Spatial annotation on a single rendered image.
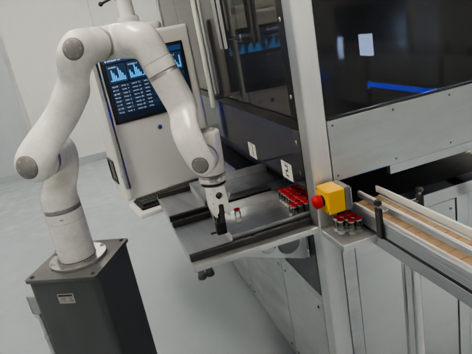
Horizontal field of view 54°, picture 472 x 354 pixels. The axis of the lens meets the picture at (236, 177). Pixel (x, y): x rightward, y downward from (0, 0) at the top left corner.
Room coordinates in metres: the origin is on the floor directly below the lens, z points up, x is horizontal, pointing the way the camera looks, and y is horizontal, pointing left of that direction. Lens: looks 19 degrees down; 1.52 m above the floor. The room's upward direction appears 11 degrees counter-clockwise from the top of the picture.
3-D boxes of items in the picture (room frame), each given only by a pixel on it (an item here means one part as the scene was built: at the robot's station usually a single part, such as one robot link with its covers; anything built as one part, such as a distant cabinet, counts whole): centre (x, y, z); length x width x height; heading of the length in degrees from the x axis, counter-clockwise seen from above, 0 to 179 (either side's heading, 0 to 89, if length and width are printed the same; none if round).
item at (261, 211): (1.43, -0.09, 0.90); 0.34 x 0.26 x 0.04; 105
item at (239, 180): (1.76, 0.00, 0.90); 0.34 x 0.26 x 0.04; 105
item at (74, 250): (1.43, 0.58, 0.95); 0.19 x 0.19 x 0.18
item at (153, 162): (2.25, 0.35, 1.19); 0.50 x 0.19 x 0.78; 115
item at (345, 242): (1.21, -0.31, 0.87); 0.14 x 0.13 x 0.02; 105
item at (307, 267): (2.28, 0.04, 0.73); 1.98 x 0.01 x 0.25; 15
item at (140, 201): (2.05, 0.28, 0.82); 0.40 x 0.14 x 0.02; 115
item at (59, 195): (1.46, 0.57, 1.16); 0.19 x 0.12 x 0.24; 168
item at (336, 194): (1.22, -0.26, 1.00); 0.08 x 0.07 x 0.07; 105
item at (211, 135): (1.31, 0.07, 1.17); 0.09 x 0.08 x 0.13; 168
